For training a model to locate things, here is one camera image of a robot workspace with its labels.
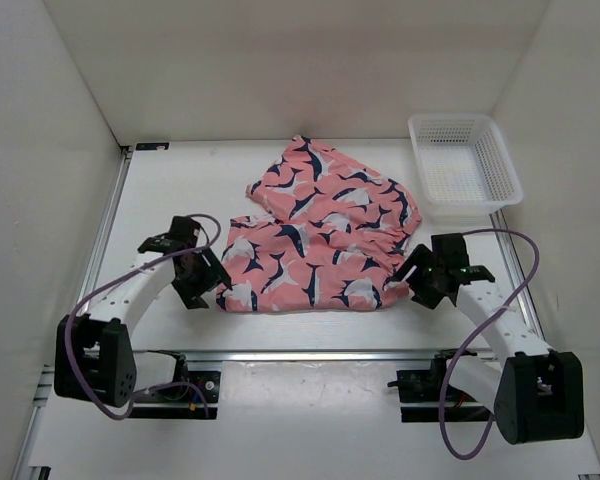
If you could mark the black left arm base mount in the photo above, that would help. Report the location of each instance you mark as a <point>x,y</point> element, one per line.
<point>171,388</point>

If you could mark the white perforated plastic basket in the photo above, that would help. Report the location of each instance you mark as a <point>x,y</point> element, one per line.
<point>464,165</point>

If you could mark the pink shark print shorts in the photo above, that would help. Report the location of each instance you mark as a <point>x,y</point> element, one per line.
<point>333,234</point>

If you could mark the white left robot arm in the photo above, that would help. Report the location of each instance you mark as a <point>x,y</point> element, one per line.
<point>94,357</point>

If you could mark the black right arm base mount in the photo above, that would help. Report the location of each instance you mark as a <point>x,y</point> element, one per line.
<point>419,392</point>

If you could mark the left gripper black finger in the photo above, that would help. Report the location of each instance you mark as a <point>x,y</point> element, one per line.
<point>214,273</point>
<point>191,293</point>

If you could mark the black corner bracket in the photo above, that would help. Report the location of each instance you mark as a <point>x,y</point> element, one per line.
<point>152,146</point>

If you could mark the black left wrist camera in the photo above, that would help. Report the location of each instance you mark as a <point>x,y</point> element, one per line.
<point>185,230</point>

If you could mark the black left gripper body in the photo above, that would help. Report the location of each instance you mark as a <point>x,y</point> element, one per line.
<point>198,272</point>

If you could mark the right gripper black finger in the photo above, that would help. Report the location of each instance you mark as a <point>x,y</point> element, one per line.
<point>415,271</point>
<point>429,296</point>

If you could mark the aluminium table edge rail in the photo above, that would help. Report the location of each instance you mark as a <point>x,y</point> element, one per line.
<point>306,355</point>

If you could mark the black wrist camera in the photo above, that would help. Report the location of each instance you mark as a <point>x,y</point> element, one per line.
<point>185,230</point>
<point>450,251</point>

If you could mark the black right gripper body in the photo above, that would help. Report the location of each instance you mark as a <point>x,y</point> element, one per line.
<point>428,272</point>

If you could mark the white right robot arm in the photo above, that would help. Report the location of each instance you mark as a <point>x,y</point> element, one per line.
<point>535,393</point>

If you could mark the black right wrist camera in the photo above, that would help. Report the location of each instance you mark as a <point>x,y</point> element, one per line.
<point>450,251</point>

